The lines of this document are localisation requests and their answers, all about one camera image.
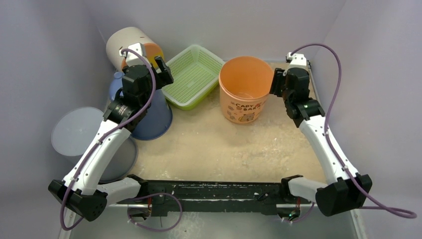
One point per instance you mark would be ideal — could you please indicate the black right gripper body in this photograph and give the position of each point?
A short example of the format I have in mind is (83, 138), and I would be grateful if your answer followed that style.
(277, 83)

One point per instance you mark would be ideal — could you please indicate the aluminium frame rail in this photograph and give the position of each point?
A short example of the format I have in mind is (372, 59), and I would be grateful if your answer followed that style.
(81, 191)

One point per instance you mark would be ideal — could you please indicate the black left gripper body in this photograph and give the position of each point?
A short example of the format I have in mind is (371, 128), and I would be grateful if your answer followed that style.
(145, 100)

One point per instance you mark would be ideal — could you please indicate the green plastic basin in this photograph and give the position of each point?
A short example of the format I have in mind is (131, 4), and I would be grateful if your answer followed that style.
(187, 99)

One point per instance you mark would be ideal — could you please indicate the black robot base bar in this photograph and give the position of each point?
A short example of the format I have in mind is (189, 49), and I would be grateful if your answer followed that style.
(164, 196)

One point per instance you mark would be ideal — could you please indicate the green plastic basket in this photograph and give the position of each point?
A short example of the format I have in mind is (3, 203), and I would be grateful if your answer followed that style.
(195, 67)

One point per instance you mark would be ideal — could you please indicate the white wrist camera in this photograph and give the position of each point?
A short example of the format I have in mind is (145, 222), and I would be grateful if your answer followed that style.
(134, 54)
(296, 60)

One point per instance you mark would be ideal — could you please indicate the blue plastic bucket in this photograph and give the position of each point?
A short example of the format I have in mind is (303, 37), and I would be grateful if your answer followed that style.
(158, 117)

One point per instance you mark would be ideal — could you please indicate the orange capybara bucket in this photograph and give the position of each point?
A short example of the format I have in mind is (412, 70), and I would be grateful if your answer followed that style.
(244, 85)

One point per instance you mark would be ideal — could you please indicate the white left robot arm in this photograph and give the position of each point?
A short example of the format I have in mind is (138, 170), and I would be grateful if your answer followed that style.
(79, 191)

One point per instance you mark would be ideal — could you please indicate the grey plastic bucket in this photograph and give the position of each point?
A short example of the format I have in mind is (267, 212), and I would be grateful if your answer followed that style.
(74, 132)

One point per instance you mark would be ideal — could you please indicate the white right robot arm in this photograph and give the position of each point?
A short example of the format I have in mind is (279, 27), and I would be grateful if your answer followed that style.
(345, 187)

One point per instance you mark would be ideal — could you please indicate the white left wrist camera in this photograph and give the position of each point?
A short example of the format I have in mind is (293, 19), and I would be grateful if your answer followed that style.
(134, 54)

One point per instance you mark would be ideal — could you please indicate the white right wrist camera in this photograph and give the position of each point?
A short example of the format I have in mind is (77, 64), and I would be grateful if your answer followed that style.
(296, 60)

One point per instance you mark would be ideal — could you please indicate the white cylindrical drawer cabinet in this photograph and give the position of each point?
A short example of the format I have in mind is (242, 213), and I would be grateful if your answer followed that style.
(129, 36)

